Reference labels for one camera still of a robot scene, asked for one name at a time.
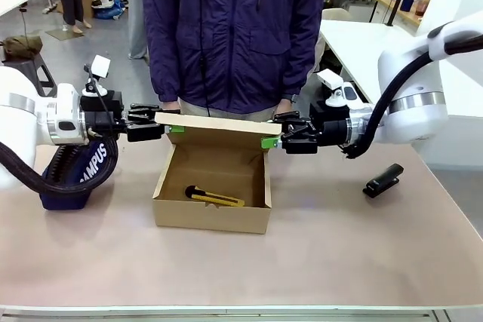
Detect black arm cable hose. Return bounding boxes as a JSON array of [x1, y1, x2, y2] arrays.
[[0, 135, 120, 197], [341, 35, 483, 160]]

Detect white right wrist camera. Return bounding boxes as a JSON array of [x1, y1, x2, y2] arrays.
[[315, 69, 358, 108]]

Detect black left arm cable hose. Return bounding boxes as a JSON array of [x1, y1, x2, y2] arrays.
[[0, 135, 120, 197]]

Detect black stool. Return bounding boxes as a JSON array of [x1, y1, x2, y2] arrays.
[[2, 56, 57, 97]]

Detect navy blue bag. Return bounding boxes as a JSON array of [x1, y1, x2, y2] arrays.
[[40, 140, 114, 212]]

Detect person's left hand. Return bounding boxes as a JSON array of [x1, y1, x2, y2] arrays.
[[274, 98, 294, 115]]

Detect black stapler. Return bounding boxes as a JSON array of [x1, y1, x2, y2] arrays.
[[362, 163, 405, 198]]

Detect large white table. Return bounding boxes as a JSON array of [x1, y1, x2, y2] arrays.
[[319, 19, 427, 119]]

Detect beige chair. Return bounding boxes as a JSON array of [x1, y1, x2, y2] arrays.
[[320, 8, 354, 22]]

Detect black pole stand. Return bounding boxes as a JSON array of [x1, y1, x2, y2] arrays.
[[386, 0, 411, 28]]

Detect yellow utility knife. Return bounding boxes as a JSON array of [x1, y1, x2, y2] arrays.
[[184, 185, 245, 208]]

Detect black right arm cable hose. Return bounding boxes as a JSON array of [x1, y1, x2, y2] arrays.
[[341, 35, 483, 160]]

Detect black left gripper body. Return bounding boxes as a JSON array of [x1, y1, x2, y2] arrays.
[[85, 109, 130, 141]]

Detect beige trousers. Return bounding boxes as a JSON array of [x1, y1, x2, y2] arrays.
[[177, 97, 282, 123]]

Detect olive green bag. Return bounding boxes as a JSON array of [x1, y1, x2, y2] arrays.
[[2, 35, 43, 62]]

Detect small white table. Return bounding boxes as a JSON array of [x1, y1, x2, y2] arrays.
[[0, 0, 30, 17]]

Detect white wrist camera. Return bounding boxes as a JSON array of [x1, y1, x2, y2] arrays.
[[315, 69, 358, 108], [82, 55, 111, 97]]

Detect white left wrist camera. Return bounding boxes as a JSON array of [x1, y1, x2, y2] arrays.
[[82, 55, 111, 97]]

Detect thin black camera cable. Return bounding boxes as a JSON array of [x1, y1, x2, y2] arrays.
[[83, 64, 114, 138]]

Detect person's right forearm purple sleeve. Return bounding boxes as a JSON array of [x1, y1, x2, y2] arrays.
[[144, 27, 180, 103]]

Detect brown cardboard box with lid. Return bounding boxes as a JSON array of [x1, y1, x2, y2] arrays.
[[152, 112, 282, 235]]

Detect person's left forearm purple sleeve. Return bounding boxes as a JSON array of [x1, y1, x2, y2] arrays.
[[281, 27, 322, 100]]

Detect person in red jacket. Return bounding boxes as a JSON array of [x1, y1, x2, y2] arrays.
[[118, 0, 150, 61]]

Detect purple jacket torso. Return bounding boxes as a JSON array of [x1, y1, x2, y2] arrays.
[[142, 0, 328, 115]]

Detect black right camera mount block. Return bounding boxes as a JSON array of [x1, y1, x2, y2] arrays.
[[309, 102, 349, 124]]

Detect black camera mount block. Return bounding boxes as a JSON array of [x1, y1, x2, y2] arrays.
[[80, 90, 124, 112], [309, 102, 349, 124]]

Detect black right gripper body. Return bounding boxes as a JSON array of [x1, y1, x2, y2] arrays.
[[309, 119, 351, 148]]

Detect black left camera mount block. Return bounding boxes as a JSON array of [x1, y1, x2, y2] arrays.
[[80, 90, 124, 112]]

